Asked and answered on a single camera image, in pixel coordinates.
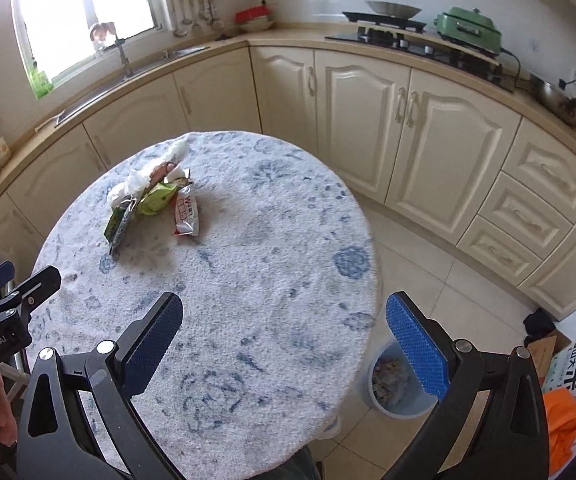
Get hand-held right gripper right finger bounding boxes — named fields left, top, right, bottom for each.
left=383, top=291, right=551, bottom=480

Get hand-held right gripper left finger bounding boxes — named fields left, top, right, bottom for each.
left=15, top=291, right=186, bottom=480

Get heap of discarded wrappers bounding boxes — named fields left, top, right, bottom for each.
left=374, top=355, right=421, bottom=407

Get light blue plastic bin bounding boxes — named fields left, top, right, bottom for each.
left=366, top=340, right=441, bottom=420

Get dark green snack packet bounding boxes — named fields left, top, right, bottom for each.
left=104, top=196, right=138, bottom=257

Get white tissue wad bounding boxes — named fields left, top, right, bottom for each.
left=109, top=141, right=189, bottom=209

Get red white snack packet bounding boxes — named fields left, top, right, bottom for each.
left=172, top=181, right=203, bottom=237

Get light green snack packet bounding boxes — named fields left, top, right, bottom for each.
left=136, top=181, right=179, bottom=218

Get pink silver wrapper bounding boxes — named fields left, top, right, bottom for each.
left=149, top=159, right=191, bottom=183

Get person's left hand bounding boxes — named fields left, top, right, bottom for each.
left=0, top=369, right=17, bottom=443

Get black cloth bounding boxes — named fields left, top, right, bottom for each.
left=524, top=309, right=556, bottom=346

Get cardboard box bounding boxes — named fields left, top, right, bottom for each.
left=527, top=330, right=571, bottom=386

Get cream cabinet drawer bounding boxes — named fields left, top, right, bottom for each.
left=457, top=215, right=544, bottom=283
left=475, top=172, right=574, bottom=253
left=502, top=119, right=576, bottom=223

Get blue white floral tablecloth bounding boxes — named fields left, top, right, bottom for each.
left=26, top=132, right=383, bottom=480

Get person's grey trousers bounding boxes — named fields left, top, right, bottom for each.
left=268, top=447, right=323, bottom=480

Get orange plastic bag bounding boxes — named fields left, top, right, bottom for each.
left=542, top=387, right=576, bottom=478

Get steel sink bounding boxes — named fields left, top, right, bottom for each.
left=55, top=45, right=209, bottom=127

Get cream lower kitchen cabinet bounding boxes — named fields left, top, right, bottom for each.
left=0, top=35, right=576, bottom=321

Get steel faucet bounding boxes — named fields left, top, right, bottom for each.
left=115, top=25, right=134, bottom=78

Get brown figurine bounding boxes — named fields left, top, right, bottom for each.
left=89, top=21, right=117, bottom=53

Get window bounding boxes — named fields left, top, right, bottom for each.
left=10, top=0, right=161, bottom=88

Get black gas stove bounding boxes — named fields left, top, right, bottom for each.
left=324, top=27, right=516, bottom=93

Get hanging steel utensils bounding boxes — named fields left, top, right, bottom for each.
left=168, top=0, right=223, bottom=38

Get green electric cooker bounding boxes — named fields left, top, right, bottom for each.
left=434, top=6, right=504, bottom=56

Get steel bowl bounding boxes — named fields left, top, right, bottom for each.
left=365, top=0, right=423, bottom=18

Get steel wok with black handle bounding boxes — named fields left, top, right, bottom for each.
left=530, top=74, right=576, bottom=128

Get black power cable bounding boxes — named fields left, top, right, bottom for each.
left=499, top=47, right=523, bottom=90

